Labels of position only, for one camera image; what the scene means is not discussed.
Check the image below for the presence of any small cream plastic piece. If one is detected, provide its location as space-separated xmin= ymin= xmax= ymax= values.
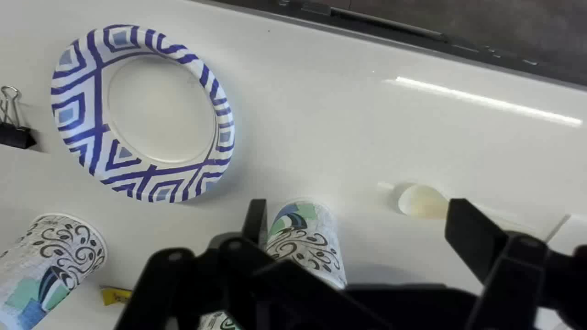
xmin=396 ymin=181 xmax=451 ymax=220

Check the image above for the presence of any black binder clip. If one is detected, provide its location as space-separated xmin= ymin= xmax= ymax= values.
xmin=0 ymin=84 xmax=38 ymax=152

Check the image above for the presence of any small yellow packet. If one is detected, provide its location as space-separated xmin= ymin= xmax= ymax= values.
xmin=98 ymin=284 xmax=133 ymax=308

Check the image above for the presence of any patterned paper cup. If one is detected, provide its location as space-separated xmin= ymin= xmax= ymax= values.
xmin=263 ymin=202 xmax=348 ymax=291
xmin=197 ymin=310 xmax=243 ymax=330
xmin=0 ymin=211 xmax=108 ymax=330

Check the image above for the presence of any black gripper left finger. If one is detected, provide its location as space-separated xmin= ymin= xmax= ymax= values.
xmin=113 ymin=198 xmax=392 ymax=330

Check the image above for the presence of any blue patterned paper plate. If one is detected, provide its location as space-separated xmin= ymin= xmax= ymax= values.
xmin=49 ymin=22 xmax=236 ymax=205

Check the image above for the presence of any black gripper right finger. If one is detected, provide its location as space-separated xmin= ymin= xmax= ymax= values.
xmin=443 ymin=196 xmax=587 ymax=330

